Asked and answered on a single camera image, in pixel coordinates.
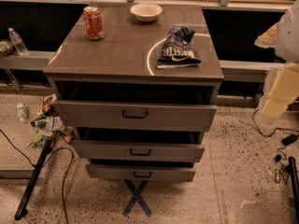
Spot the blue chip bag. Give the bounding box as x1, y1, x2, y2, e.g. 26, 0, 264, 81
157, 25, 201, 69

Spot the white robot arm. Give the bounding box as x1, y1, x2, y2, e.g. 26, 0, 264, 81
254, 7, 299, 119

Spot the white paper bowl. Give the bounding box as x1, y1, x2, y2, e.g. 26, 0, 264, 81
130, 3, 163, 22

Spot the bowl on left shelf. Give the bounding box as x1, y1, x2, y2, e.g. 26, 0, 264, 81
0, 40, 14, 57

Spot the grey drawer cabinet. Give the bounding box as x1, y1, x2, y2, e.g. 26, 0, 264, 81
44, 5, 223, 169

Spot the top grey drawer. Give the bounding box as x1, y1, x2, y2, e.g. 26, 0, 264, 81
55, 100, 217, 132

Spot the grey drawer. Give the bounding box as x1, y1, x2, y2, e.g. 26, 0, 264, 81
55, 100, 217, 132
86, 164, 195, 182
74, 140, 204, 162

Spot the middle grey drawer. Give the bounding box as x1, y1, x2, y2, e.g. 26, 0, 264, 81
74, 140, 204, 162

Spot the bottom grey drawer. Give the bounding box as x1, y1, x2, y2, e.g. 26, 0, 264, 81
86, 164, 195, 182

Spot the blue tape cross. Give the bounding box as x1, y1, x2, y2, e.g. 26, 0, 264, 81
122, 179, 152, 217

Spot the clear cup on floor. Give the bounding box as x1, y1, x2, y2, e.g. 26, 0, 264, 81
46, 117, 65, 132

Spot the orange soda can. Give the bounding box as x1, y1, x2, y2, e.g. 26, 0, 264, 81
83, 6, 104, 41

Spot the crumpled snack wrapper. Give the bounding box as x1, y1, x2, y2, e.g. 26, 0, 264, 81
41, 94, 57, 115

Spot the green can on floor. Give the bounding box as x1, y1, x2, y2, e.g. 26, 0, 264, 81
31, 117, 50, 128

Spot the green wrapper on floor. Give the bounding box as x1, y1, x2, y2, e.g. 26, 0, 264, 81
28, 132, 52, 147

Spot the small bottle on floor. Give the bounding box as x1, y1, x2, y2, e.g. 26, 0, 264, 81
17, 103, 27, 122

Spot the clear plastic water bottle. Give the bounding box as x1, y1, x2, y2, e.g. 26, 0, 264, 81
8, 28, 29, 55

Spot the black power adapter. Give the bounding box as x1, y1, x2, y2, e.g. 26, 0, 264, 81
281, 134, 299, 146

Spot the black stand right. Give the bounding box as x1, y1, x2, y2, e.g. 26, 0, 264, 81
289, 157, 299, 223

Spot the black bar on floor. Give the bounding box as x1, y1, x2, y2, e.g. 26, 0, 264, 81
14, 140, 52, 220

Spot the black cable on floor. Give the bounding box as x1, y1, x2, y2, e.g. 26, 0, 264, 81
0, 129, 76, 224

